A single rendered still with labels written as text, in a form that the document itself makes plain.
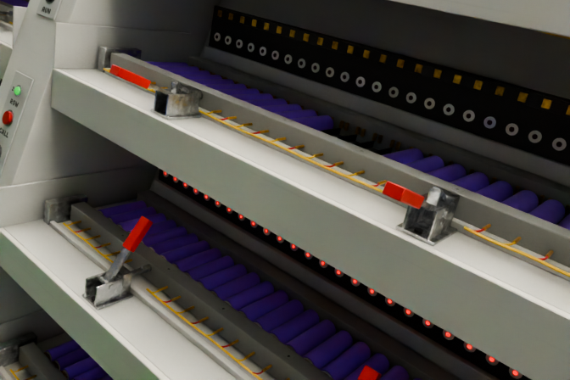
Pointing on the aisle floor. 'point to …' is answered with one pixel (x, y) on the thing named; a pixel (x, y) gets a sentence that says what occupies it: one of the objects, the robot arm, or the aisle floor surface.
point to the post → (86, 156)
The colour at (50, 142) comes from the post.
